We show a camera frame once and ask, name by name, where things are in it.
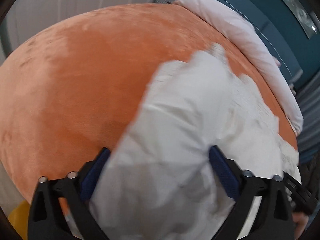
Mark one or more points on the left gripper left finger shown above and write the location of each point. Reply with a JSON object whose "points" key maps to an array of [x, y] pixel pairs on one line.
{"points": [[46, 218]]}

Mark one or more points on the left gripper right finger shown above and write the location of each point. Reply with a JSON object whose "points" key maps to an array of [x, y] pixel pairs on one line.
{"points": [[274, 217]]}

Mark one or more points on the white puffer jacket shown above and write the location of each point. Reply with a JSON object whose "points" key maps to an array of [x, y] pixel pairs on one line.
{"points": [[158, 183]]}

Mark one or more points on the person right hand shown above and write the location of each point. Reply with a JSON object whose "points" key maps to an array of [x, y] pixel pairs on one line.
{"points": [[301, 220]]}

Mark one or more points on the yellow garment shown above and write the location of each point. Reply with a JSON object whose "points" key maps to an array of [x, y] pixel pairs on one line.
{"points": [[19, 219]]}

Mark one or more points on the grey blue curtain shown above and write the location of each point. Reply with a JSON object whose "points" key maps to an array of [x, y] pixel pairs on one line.
{"points": [[308, 100]]}

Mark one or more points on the orange velvet bed cover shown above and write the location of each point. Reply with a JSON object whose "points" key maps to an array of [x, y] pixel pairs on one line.
{"points": [[73, 88]]}

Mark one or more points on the pink white duvet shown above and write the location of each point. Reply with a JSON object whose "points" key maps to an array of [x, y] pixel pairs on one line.
{"points": [[242, 34]]}

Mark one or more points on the teal upholstered headboard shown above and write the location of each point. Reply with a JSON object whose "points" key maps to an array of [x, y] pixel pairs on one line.
{"points": [[290, 30]]}

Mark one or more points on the white panelled wardrobe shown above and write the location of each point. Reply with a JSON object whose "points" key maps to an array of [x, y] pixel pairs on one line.
{"points": [[26, 18]]}

